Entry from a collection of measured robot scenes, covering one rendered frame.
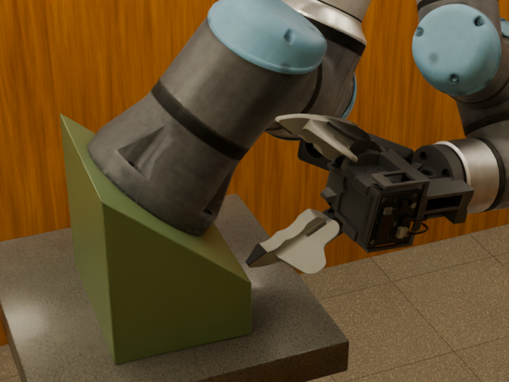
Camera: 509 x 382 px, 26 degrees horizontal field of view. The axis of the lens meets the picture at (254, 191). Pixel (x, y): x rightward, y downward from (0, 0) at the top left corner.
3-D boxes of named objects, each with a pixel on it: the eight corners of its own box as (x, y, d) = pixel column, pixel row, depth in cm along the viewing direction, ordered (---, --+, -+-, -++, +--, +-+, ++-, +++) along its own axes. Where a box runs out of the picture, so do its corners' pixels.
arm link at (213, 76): (138, 67, 108) (222, -44, 106) (197, 89, 121) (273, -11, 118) (221, 143, 104) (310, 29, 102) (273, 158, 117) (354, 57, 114)
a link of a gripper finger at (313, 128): (327, 118, 92) (383, 167, 98) (291, 88, 96) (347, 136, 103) (303, 147, 92) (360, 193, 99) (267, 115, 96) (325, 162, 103)
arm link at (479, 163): (459, 124, 111) (438, 194, 115) (424, 128, 109) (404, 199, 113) (507, 160, 106) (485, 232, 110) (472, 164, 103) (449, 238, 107)
